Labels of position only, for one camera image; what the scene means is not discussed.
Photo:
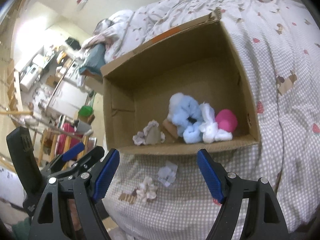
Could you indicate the light blue plush slipper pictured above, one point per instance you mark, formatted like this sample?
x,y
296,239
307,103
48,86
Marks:
x,y
185,114

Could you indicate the pink plush toy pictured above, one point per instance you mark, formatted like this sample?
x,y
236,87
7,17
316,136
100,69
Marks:
x,y
227,120

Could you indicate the tan doll limb toy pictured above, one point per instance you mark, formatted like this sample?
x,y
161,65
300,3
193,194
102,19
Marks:
x,y
170,128

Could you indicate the mauve fabric scrunchie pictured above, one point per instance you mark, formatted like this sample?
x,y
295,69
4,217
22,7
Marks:
x,y
150,135

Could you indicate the green plastic dustpan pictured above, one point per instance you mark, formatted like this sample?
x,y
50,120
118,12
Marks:
x,y
85,111

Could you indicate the open cardboard box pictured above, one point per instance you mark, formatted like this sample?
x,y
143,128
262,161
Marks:
x,y
196,58

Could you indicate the pale blue fabric scrap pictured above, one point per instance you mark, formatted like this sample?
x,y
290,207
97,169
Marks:
x,y
167,173

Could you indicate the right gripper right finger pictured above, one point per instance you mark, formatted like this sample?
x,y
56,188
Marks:
x,y
214,175

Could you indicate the white fluffy sock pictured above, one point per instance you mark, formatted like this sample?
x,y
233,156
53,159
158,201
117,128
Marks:
x,y
209,128

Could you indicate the white kitchen cabinet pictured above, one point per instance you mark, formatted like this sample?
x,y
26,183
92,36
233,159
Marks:
x,y
66,100

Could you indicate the wooden chair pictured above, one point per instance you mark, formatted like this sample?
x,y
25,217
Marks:
x,y
46,137

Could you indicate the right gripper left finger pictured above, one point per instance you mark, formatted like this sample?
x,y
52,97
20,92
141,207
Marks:
x,y
103,173

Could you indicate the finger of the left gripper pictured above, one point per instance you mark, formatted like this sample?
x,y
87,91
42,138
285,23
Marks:
x,y
73,152

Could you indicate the tall cardboard box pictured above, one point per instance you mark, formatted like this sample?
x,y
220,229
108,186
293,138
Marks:
x,y
94,84

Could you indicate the checkered patterned bed duvet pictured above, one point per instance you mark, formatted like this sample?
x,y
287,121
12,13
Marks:
x,y
256,58

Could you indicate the white fluffy scrunchie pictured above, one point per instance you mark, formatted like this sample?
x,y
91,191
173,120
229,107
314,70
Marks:
x,y
147,190

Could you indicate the pile of clothes on bed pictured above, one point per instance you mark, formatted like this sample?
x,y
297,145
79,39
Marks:
x,y
105,43

